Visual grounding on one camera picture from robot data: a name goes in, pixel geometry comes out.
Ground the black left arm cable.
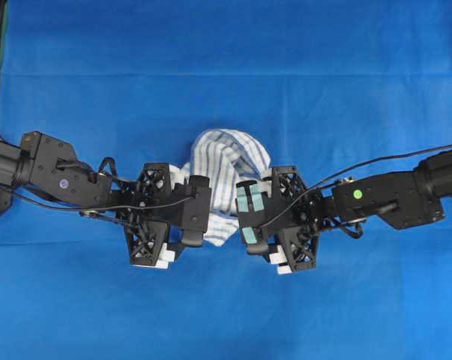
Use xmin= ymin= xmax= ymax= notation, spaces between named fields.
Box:
xmin=0 ymin=156 xmax=199 ymax=226

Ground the blue table cloth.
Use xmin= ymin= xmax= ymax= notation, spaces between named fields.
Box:
xmin=0 ymin=1 xmax=452 ymax=359

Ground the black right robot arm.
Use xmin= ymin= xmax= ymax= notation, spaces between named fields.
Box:
xmin=255 ymin=144 xmax=452 ymax=275

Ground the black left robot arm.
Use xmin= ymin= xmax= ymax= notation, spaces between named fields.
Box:
xmin=0 ymin=132 xmax=188 ymax=269

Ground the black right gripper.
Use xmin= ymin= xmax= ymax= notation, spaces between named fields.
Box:
xmin=261 ymin=166 xmax=319 ymax=275

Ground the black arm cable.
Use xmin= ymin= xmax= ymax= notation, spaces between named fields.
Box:
xmin=0 ymin=156 xmax=199 ymax=226
xmin=257 ymin=141 xmax=452 ymax=239

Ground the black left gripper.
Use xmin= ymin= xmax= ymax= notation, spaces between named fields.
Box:
xmin=113 ymin=163 xmax=184 ymax=269

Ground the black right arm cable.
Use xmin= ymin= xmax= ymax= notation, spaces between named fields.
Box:
xmin=257 ymin=141 xmax=452 ymax=239

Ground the blue white striped towel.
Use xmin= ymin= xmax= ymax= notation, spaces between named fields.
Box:
xmin=169 ymin=129 xmax=271 ymax=247

